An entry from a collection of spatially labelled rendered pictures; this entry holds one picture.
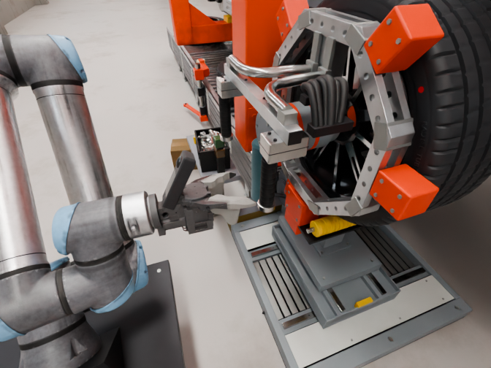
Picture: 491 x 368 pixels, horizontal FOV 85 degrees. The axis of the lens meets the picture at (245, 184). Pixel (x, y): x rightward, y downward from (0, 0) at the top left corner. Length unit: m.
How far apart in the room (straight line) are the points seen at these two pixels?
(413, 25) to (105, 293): 0.72
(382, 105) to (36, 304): 0.72
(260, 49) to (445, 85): 0.65
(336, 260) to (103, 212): 0.97
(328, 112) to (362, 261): 0.86
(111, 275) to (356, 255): 1.00
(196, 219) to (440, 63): 0.54
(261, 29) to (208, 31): 1.99
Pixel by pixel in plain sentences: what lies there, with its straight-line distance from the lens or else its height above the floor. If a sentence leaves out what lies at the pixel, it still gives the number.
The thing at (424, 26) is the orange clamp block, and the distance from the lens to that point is 0.59.
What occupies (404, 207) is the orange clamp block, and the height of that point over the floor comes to 0.86.
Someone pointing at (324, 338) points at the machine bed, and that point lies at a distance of 1.26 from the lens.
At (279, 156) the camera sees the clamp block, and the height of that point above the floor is 0.92.
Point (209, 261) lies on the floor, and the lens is 1.48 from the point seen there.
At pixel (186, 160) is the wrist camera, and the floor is 0.94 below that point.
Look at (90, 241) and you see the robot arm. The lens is 0.56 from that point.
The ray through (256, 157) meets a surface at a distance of 0.92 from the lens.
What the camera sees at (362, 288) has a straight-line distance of 1.32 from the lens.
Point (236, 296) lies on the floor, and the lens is 1.37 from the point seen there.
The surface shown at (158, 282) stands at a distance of 1.11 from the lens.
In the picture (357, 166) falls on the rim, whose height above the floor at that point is 0.76.
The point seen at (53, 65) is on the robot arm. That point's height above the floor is 1.02.
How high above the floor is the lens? 1.23
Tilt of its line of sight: 41 degrees down
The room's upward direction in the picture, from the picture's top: straight up
